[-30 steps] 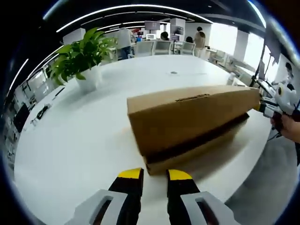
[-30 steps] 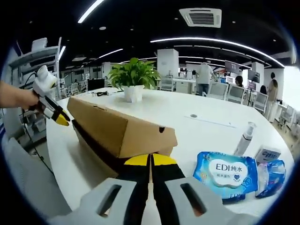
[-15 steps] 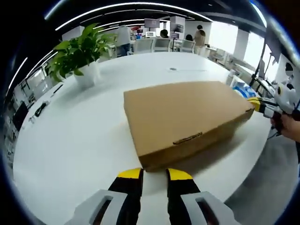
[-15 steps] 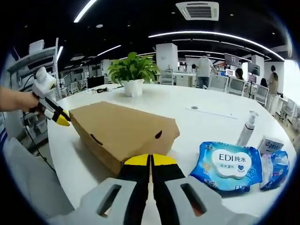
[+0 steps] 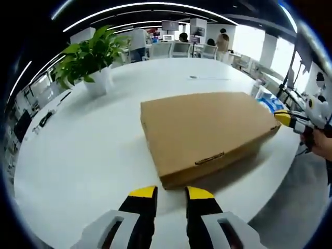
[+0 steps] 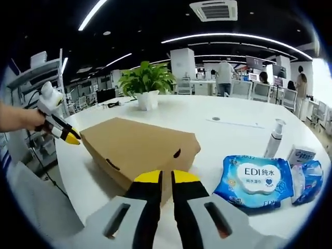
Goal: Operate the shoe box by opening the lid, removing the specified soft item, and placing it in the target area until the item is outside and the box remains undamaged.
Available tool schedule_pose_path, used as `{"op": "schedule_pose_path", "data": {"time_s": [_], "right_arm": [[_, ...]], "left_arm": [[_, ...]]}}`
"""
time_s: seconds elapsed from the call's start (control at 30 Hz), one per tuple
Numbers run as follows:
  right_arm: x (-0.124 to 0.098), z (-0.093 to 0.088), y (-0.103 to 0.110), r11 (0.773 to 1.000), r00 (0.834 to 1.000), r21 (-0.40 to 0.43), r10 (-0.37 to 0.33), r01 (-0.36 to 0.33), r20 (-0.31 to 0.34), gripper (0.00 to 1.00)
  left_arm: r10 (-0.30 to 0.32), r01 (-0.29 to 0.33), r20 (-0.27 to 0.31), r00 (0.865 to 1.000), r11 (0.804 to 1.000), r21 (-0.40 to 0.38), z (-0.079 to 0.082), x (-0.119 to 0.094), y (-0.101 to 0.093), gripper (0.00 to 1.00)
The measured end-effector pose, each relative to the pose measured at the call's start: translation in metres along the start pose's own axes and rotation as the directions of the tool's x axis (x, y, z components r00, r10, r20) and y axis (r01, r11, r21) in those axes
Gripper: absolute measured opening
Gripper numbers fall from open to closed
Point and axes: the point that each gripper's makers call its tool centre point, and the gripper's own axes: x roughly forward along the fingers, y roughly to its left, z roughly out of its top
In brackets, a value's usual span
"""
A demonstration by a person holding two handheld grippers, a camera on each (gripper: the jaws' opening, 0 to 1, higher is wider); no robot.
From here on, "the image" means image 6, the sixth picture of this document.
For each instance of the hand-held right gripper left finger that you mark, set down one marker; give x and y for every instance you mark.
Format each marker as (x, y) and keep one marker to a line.
(145, 197)

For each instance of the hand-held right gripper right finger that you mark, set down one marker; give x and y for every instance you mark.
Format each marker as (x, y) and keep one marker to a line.
(186, 197)

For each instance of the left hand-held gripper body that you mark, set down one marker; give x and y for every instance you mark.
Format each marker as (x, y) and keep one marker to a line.
(50, 101)

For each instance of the brown cardboard shoe box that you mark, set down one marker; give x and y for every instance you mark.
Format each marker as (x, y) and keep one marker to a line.
(135, 145)

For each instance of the blue wipes pack soft item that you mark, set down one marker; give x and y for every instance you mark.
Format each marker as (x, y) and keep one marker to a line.
(259, 179)

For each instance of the white pump bottle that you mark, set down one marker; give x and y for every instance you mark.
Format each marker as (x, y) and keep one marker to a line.
(273, 141)

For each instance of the blue tissue pack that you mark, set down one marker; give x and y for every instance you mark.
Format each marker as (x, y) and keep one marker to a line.
(308, 181)

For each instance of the small white box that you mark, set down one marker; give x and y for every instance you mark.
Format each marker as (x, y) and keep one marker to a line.
(302, 154)

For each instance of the person's left hand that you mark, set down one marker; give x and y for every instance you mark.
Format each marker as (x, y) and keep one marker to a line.
(35, 120)

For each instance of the grey metal shelf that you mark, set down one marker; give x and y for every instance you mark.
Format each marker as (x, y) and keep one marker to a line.
(31, 70)

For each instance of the dark computer monitor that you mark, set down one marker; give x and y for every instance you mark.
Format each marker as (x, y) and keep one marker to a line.
(106, 96)

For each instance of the person in white shirt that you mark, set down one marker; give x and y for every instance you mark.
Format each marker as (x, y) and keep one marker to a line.
(39, 207)

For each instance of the ceiling light strip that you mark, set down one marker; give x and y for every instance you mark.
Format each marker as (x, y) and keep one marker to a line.
(90, 16)
(233, 36)

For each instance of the green potted plant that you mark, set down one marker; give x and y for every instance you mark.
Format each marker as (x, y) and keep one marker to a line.
(147, 80)

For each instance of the white office chair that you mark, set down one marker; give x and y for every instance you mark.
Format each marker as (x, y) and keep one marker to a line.
(261, 92)
(289, 99)
(241, 89)

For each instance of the ceiling air vent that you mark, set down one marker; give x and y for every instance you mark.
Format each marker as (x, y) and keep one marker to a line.
(214, 10)

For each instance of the wall-mounted screen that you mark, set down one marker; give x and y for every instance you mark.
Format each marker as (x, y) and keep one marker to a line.
(256, 62)

